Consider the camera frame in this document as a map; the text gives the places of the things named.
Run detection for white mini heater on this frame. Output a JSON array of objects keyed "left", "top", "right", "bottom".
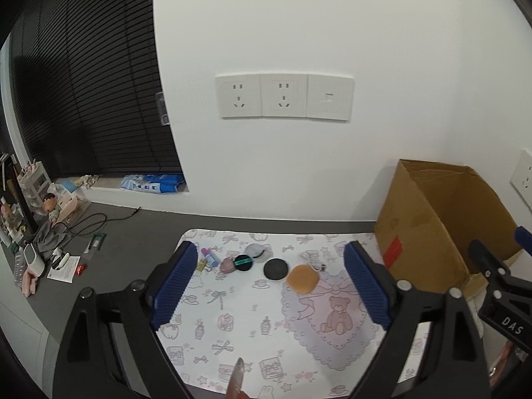
[{"left": 23, "top": 243, "right": 46, "bottom": 277}]

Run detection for grey cloth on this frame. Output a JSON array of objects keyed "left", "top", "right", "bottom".
[{"left": 33, "top": 222, "right": 69, "bottom": 254}]

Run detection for small doll figure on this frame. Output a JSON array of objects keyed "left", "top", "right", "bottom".
[{"left": 42, "top": 193, "right": 61, "bottom": 221}]

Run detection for white paper sheet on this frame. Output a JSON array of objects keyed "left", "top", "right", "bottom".
[{"left": 47, "top": 254, "right": 81, "bottom": 283}]

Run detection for blue tissue packet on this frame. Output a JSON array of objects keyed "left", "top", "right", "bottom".
[{"left": 120, "top": 173, "right": 186, "bottom": 195}]

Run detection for black window blinds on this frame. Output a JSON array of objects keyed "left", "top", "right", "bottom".
[{"left": 8, "top": 0, "right": 184, "bottom": 179}]

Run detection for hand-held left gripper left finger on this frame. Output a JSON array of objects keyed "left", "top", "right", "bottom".
[{"left": 52, "top": 240, "right": 200, "bottom": 399}]

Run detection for orange rounded case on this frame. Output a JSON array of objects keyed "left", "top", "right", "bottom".
[{"left": 288, "top": 265, "right": 319, "bottom": 294}]

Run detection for brown cardboard box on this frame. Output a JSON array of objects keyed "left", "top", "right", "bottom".
[{"left": 374, "top": 159, "right": 525, "bottom": 300}]

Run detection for triple wall socket panel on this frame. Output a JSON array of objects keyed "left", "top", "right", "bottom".
[{"left": 306, "top": 74, "right": 355, "bottom": 122}]

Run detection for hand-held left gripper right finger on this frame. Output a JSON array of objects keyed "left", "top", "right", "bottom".
[{"left": 344, "top": 240, "right": 491, "bottom": 399}]

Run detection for clear water bottle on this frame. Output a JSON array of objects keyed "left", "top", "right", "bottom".
[{"left": 12, "top": 246, "right": 28, "bottom": 289}]

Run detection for white bear printed mat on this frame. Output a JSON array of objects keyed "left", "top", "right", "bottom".
[{"left": 156, "top": 228, "right": 433, "bottom": 399}]

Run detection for black round powder puff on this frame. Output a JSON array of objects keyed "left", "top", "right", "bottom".
[{"left": 263, "top": 258, "right": 288, "bottom": 280}]

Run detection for pink box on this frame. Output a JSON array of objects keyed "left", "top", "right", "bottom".
[{"left": 54, "top": 187, "right": 90, "bottom": 223}]

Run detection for white round jar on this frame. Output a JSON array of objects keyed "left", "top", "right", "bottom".
[{"left": 244, "top": 243, "right": 269, "bottom": 260}]

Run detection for white drawer organizer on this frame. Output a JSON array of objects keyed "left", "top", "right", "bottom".
[{"left": 19, "top": 161, "right": 53, "bottom": 210}]

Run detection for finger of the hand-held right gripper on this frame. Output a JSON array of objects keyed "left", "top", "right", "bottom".
[
  {"left": 467, "top": 239, "right": 532, "bottom": 300},
  {"left": 514, "top": 225, "right": 532, "bottom": 255}
]

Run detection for white cable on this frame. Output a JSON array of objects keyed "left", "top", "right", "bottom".
[{"left": 300, "top": 251, "right": 327, "bottom": 273}]

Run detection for pink cloth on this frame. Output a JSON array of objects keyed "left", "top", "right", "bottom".
[{"left": 19, "top": 272, "right": 40, "bottom": 298}]

